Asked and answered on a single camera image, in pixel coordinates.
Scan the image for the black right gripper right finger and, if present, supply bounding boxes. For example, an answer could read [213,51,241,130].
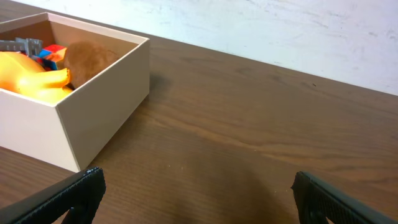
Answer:
[291,171,397,224]

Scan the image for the beige cardboard box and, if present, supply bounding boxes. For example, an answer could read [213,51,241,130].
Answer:
[1,12,150,172]

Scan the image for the brown plush toy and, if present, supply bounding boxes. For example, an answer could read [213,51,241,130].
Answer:
[64,41,119,89]

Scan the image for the orange rubber animal toy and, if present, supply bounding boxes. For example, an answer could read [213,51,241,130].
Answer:
[1,52,72,104]

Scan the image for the colourful puzzle cube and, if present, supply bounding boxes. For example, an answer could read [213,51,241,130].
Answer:
[35,44,67,71]

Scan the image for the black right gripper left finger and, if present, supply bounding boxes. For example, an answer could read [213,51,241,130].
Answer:
[1,167,106,224]

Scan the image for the red toy truck grey crane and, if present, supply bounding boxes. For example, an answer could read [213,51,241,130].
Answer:
[0,37,43,56]

